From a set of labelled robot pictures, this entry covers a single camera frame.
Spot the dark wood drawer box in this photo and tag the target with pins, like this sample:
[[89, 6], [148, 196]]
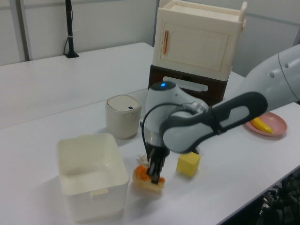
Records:
[[218, 90]]

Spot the black pole stand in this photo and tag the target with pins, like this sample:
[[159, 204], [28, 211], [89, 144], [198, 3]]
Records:
[[69, 30]]

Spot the toy bread with orange topping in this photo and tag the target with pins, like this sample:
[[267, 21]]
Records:
[[143, 178]]

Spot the cream lidded mini bin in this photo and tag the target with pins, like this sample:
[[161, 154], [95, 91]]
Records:
[[122, 117]]

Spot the yellow cube block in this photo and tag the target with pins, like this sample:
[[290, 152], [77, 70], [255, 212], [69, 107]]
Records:
[[187, 165]]

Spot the white plastic basket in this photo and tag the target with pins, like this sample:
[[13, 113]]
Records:
[[91, 168]]

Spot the pink plate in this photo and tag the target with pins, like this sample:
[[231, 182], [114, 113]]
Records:
[[277, 123]]

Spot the yellow toy banana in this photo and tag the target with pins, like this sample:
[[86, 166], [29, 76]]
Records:
[[261, 125]]

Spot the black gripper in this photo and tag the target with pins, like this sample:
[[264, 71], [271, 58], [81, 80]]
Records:
[[157, 155]]

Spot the small white crumpled object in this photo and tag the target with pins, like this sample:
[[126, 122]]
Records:
[[141, 159]]

